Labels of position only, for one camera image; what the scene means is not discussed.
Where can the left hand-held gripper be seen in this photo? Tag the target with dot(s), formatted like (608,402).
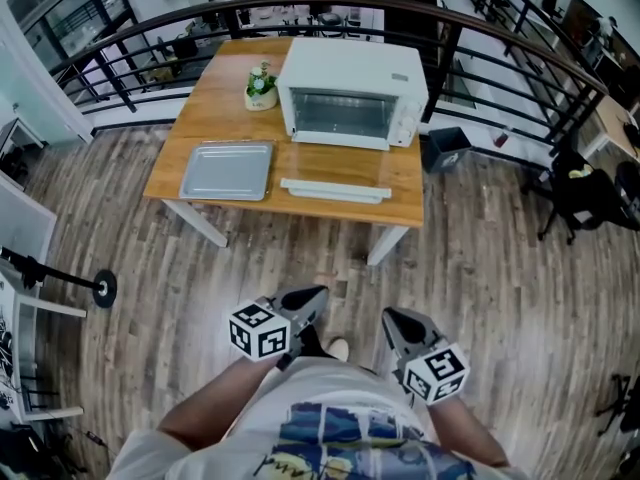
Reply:
(260,333)

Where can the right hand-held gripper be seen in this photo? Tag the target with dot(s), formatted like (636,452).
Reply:
(437,375)

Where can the grey metal baking tray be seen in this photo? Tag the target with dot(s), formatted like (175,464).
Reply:
(225,170)

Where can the person's left forearm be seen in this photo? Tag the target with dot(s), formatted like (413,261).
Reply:
(210,408)

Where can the person's right forearm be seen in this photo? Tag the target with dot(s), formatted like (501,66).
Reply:
(465,430)

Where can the white toaster oven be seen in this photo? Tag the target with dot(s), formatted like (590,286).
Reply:
(350,58)

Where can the person's left shoe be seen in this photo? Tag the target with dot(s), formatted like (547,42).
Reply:
(339,348)

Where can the person's printed white shirt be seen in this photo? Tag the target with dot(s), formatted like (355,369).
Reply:
(325,388)

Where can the black stand with weight disc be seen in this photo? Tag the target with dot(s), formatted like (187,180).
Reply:
(105,289)

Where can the dark grey waste bin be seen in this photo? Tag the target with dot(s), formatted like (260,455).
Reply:
(447,148)

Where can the white pot with flowers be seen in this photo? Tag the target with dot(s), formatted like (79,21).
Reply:
(260,102)

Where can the black chair base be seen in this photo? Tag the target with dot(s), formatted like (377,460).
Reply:
(622,393)

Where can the black office chair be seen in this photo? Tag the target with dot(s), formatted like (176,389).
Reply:
(580,198)
(630,188)

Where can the red drink bottle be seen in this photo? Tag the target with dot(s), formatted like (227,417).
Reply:
(500,139)

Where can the small yellow object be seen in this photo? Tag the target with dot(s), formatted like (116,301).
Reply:
(581,171)

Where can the white partition cabinet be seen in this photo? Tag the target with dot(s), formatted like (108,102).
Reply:
(25,213)

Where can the light wooden desk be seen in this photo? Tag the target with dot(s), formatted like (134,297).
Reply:
(612,113)

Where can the black bag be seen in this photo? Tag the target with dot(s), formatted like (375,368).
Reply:
(30,455)

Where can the small white desk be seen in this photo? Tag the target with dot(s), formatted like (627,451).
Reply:
(15,128)

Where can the white metal-frame desk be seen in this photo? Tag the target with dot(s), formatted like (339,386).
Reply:
(50,308)

